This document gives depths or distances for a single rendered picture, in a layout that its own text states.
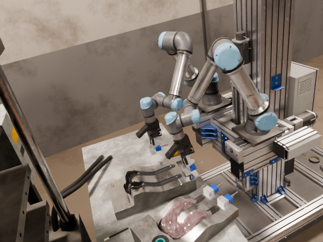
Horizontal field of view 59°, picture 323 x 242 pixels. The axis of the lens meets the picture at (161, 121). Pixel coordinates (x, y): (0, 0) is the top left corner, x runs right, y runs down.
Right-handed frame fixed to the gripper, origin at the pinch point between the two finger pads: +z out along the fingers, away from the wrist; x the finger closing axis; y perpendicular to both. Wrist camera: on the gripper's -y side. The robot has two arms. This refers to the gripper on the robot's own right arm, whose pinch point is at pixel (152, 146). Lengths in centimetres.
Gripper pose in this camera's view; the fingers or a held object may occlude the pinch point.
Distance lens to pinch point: 191.6
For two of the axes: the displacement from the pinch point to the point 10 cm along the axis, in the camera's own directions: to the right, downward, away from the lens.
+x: -3.2, -4.3, 8.4
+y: 9.3, -3.0, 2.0
